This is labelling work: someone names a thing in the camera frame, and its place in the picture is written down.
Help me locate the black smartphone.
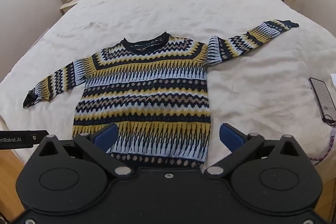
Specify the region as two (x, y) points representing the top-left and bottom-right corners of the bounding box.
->
(309, 77), (336, 120)

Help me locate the purple braided lanyard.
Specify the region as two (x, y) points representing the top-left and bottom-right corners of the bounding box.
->
(310, 114), (336, 167)

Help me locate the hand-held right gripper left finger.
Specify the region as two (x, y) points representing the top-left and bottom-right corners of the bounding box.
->
(39, 123), (132, 178)

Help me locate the patterned knit sweater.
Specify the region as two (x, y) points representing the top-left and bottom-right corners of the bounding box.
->
(22, 20), (300, 168)

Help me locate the bed with cream bedspread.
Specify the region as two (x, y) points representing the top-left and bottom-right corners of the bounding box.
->
(0, 0), (336, 170)

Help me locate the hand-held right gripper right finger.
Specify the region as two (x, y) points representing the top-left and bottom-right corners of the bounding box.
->
(204, 123), (298, 178)

